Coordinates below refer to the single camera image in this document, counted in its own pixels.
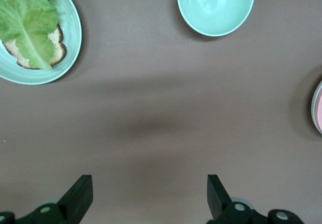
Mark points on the toasted bread slice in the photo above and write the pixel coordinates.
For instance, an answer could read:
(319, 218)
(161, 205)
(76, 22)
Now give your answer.
(59, 53)

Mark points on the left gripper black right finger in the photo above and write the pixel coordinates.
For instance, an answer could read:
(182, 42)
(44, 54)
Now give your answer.
(219, 201)

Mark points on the mint green bowl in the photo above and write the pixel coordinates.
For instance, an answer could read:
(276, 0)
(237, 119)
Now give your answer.
(216, 7)

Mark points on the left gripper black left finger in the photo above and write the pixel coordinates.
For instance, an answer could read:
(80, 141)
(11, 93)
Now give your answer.
(75, 198)

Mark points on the beige plate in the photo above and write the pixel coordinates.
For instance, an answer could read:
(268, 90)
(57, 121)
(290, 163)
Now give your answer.
(313, 113)

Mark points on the green lettuce leaf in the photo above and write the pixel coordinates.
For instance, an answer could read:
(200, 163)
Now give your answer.
(25, 20)

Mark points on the green ribbed plate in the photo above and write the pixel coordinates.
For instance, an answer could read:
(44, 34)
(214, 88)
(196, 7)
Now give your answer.
(70, 32)

